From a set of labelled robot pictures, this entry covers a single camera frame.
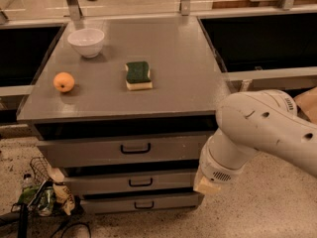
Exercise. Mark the orange fruit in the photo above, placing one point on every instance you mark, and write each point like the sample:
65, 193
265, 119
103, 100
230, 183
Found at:
63, 82

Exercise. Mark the black wire basket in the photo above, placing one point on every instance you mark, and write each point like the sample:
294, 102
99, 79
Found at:
39, 166

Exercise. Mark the grey middle drawer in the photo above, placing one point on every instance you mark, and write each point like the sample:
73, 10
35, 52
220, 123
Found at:
130, 182

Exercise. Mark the white ceramic bowl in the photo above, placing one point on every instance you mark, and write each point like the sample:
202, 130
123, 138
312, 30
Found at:
87, 42

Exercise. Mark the grey bottom drawer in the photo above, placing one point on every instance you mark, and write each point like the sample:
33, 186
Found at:
142, 202

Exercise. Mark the brown cardboard box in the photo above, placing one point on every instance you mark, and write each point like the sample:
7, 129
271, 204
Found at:
307, 102

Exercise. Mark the clear plastic bottle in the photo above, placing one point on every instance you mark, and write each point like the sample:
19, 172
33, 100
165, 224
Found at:
28, 182

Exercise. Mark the green snack bag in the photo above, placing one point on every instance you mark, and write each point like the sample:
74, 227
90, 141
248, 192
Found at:
38, 199

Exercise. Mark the green yellow sponge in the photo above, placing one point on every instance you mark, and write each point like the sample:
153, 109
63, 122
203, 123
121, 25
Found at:
138, 76

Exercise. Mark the grey drawer cabinet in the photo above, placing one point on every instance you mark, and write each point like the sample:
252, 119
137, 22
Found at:
187, 85

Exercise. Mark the grey top drawer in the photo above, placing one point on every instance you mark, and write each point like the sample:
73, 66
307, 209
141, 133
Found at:
123, 150

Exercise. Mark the grey drawer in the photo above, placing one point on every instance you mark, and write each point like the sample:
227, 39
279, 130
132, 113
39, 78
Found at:
142, 202
130, 182
123, 150

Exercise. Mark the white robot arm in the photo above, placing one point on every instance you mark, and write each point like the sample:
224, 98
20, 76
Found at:
251, 122

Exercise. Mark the metal post left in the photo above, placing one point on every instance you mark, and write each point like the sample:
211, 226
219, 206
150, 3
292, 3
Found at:
74, 10

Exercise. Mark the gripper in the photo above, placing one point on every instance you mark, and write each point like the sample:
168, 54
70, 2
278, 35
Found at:
216, 172

